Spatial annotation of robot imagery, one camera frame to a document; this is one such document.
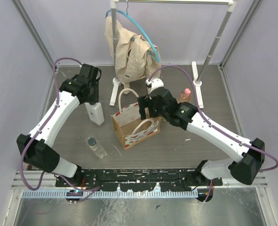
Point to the white clothes rack frame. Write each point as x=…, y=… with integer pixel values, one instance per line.
x=180, y=39

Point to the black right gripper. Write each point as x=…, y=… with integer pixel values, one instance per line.
x=144, y=101

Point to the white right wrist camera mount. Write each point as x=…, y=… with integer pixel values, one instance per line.
x=153, y=84

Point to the white bottle grey cap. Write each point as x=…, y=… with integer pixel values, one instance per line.
x=95, y=113

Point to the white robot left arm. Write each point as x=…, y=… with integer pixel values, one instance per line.
x=36, y=147

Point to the beige jacket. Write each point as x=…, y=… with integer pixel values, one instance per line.
x=134, y=59

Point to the blue clothes hanger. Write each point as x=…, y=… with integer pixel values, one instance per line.
x=114, y=32

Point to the slotted grey cable duct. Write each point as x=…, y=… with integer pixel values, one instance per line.
x=63, y=193

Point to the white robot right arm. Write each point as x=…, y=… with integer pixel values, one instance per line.
x=245, y=156

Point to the clear bottle grey cap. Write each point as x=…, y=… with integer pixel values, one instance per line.
x=96, y=147

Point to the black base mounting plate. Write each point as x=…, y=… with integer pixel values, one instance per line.
x=139, y=180

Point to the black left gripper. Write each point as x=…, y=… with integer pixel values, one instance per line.
x=93, y=94

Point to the pink bottle pink cap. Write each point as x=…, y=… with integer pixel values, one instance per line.
x=185, y=96

